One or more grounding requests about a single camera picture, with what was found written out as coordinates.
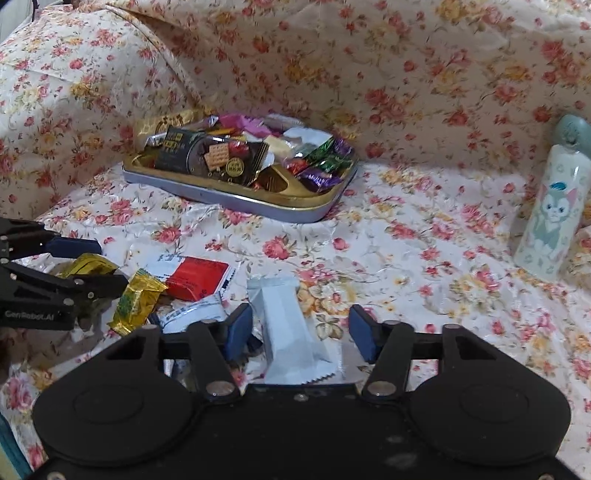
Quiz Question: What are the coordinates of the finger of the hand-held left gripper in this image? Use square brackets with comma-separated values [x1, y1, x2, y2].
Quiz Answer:
[0, 265, 129, 306]
[0, 217, 103, 262]

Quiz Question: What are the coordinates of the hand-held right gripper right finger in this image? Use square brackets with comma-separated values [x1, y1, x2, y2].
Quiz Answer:
[348, 304, 498, 403]

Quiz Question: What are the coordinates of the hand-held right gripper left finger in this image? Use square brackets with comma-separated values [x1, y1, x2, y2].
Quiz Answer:
[105, 303, 254, 404]

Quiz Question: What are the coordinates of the gold candy packet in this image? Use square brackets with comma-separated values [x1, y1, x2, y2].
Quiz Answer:
[58, 253, 120, 278]

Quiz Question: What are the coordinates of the white dark-print snack packet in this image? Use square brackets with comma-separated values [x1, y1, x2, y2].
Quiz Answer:
[157, 295, 228, 334]

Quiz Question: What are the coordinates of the yellow green snack packet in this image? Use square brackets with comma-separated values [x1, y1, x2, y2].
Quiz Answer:
[107, 269, 169, 337]

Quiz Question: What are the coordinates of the plain white long packet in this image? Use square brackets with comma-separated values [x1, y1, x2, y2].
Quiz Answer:
[246, 275, 345, 386]

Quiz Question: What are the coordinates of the red white snack packet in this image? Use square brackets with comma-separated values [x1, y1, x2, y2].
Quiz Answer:
[139, 254, 236, 302]

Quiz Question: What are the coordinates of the grey tin tray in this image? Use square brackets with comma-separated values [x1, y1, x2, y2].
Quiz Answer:
[122, 113, 360, 224]

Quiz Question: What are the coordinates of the black biscuit packet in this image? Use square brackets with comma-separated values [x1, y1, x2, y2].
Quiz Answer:
[154, 127, 271, 185]

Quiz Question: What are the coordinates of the pile of assorted candies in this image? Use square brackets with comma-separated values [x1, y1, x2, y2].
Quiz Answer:
[136, 111, 358, 195]

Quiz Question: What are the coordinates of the white cartoon cat bottle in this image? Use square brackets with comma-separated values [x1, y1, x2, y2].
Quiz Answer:
[513, 114, 591, 283]

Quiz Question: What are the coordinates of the floral sofa cover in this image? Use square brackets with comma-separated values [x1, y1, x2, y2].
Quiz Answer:
[0, 0, 591, 467]

